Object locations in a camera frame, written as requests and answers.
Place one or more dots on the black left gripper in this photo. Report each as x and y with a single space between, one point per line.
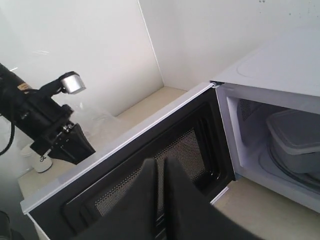
48 125

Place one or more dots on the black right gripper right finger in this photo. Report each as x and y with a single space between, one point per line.
247 212

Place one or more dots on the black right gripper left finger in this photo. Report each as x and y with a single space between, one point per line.
134 216

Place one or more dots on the white lidded plastic container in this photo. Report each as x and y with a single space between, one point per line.
296 139

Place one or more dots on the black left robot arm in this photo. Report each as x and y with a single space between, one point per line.
9 80

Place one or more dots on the microwave door with black window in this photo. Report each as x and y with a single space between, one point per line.
189 128

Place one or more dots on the glass microwave turntable plate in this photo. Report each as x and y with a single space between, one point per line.
268 162

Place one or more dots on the white microwave oven body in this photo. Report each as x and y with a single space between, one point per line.
283 74

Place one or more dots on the white cup with black mark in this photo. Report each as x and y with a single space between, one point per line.
40 163

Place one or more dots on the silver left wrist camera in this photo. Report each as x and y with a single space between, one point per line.
68 83

